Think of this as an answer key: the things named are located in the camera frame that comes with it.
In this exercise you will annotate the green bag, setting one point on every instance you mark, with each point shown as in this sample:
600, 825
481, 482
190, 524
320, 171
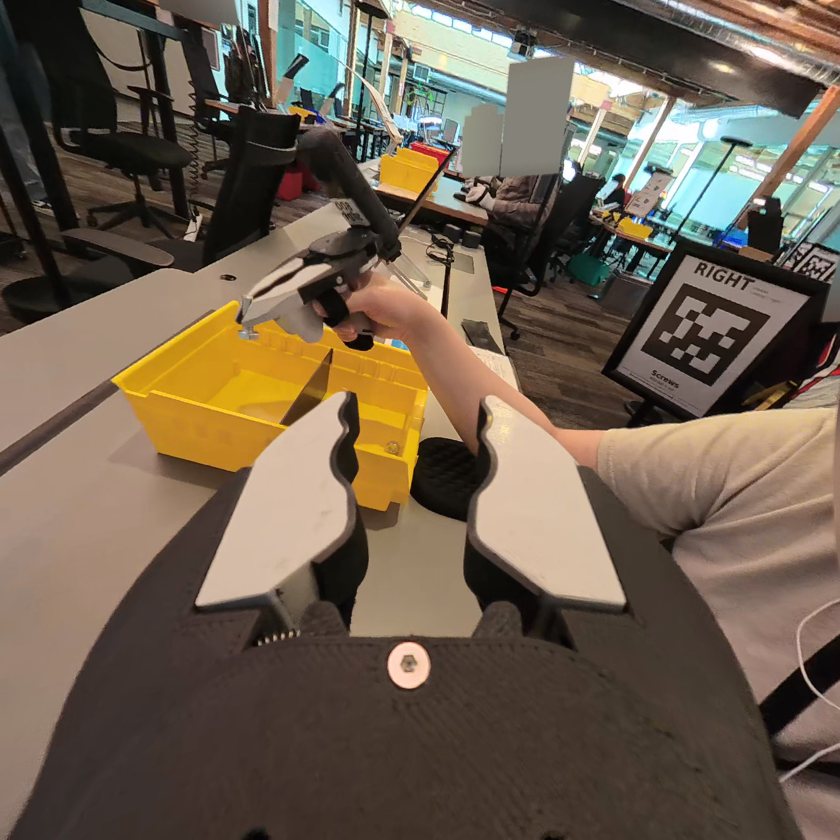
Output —
587, 269

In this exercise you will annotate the white paper sheet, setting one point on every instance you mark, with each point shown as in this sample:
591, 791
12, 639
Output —
495, 367

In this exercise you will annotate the red storage box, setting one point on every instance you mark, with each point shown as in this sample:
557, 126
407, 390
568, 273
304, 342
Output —
295, 184

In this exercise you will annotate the person's right hand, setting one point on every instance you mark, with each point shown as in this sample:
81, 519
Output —
387, 308

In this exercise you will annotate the person in beige shirt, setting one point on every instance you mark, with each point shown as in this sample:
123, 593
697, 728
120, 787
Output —
722, 499

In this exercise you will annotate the black floor stand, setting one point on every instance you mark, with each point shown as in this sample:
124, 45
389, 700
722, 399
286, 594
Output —
72, 292

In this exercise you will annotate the yellow parts bin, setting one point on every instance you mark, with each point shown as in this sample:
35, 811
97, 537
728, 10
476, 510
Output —
197, 407

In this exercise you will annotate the black high-back office chair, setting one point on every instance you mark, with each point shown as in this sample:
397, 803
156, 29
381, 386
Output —
249, 190

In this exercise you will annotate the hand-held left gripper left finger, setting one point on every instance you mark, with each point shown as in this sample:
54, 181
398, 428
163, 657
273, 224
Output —
282, 525

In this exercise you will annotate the red storage bin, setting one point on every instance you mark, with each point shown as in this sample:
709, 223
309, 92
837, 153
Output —
433, 149

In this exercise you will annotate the person's right forearm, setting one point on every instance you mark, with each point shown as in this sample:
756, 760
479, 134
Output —
459, 374

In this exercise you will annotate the steel hex bolt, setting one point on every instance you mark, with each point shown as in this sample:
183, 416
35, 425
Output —
249, 333

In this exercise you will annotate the black textured pad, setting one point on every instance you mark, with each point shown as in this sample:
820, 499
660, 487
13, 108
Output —
446, 479

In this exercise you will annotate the grey waste bin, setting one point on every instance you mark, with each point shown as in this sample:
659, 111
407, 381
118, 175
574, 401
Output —
627, 292

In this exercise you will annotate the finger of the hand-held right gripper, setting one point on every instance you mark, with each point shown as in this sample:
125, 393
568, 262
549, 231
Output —
294, 262
292, 295

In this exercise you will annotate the black flat plate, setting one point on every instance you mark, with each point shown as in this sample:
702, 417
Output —
482, 333

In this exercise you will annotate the yellow storage bin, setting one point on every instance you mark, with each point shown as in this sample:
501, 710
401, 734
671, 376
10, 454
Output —
635, 229
407, 172

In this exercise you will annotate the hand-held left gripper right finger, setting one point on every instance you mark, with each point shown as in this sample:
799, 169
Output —
544, 525

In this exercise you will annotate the black bin divider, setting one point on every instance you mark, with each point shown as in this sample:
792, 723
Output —
312, 390

